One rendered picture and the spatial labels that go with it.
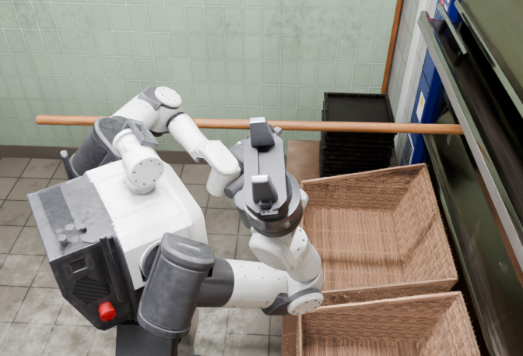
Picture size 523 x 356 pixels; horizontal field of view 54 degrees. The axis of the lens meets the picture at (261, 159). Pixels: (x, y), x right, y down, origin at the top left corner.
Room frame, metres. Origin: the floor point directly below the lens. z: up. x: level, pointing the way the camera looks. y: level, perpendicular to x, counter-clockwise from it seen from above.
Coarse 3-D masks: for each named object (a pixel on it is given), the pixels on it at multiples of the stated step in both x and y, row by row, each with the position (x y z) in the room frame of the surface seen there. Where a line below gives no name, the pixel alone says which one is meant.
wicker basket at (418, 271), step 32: (320, 192) 1.51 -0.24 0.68; (384, 192) 1.49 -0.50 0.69; (416, 192) 1.42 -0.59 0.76; (352, 224) 1.42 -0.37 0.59; (384, 224) 1.42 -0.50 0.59; (416, 224) 1.30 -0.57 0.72; (320, 256) 1.25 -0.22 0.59; (352, 256) 1.25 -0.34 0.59; (384, 256) 1.26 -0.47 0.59; (416, 256) 1.18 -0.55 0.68; (448, 256) 1.04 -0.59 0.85; (352, 288) 0.97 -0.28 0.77; (384, 288) 0.96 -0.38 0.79; (416, 288) 0.95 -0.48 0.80; (448, 288) 0.95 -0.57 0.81
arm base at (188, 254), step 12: (168, 240) 0.60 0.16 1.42; (180, 240) 0.62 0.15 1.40; (192, 240) 0.64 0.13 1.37; (156, 252) 0.62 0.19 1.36; (168, 252) 0.56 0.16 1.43; (180, 252) 0.56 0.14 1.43; (192, 252) 0.57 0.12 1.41; (204, 252) 0.59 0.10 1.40; (156, 264) 0.59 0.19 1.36; (180, 264) 0.54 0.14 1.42; (192, 264) 0.54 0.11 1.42; (204, 264) 0.55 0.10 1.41; (144, 288) 0.57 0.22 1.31; (144, 300) 0.56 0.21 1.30; (144, 324) 0.49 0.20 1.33; (168, 336) 0.47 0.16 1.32; (180, 336) 0.48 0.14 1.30
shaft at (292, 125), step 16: (208, 128) 1.26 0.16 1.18; (224, 128) 1.26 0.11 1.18; (240, 128) 1.25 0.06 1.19; (288, 128) 1.25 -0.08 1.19; (304, 128) 1.24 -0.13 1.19; (320, 128) 1.24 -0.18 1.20; (336, 128) 1.24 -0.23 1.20; (352, 128) 1.24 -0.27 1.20; (368, 128) 1.24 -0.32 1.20; (384, 128) 1.23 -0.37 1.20; (400, 128) 1.23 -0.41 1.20; (416, 128) 1.23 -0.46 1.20; (432, 128) 1.23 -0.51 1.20; (448, 128) 1.23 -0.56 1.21
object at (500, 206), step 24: (456, 24) 1.53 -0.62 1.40; (432, 48) 1.34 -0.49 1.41; (456, 48) 1.35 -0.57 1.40; (480, 72) 1.22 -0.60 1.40; (480, 96) 1.09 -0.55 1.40; (504, 96) 1.11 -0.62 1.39; (480, 120) 0.98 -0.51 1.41; (504, 120) 0.99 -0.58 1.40; (504, 144) 0.89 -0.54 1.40; (480, 168) 0.82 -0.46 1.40; (504, 168) 0.80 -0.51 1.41; (504, 216) 0.67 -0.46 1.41
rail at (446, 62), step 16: (432, 32) 1.39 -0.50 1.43; (448, 64) 1.20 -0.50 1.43; (464, 96) 1.04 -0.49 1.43; (464, 112) 0.99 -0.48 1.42; (480, 128) 0.91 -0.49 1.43; (480, 144) 0.86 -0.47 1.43; (496, 160) 0.80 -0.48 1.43; (496, 176) 0.76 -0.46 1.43; (512, 192) 0.71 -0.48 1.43; (512, 208) 0.66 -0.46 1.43
